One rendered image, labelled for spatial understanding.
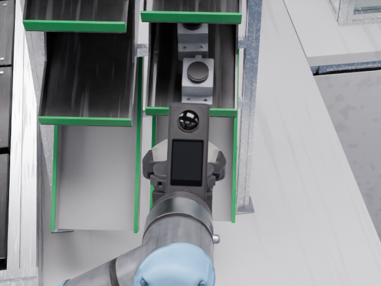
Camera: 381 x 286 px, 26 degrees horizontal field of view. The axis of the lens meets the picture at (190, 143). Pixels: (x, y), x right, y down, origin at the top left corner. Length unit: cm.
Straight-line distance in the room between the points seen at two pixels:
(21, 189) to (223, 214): 36
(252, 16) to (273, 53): 64
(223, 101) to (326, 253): 39
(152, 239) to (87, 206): 50
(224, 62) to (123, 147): 21
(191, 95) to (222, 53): 10
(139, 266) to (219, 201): 54
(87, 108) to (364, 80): 93
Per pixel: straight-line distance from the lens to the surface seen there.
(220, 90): 120
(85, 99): 120
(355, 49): 191
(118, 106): 118
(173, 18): 108
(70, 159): 131
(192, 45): 120
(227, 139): 131
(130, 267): 80
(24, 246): 135
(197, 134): 93
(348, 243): 147
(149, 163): 100
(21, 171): 146
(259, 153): 161
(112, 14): 109
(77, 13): 109
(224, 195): 131
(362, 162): 214
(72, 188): 131
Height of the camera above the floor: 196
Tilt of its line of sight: 42 degrees down
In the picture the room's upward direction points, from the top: straight up
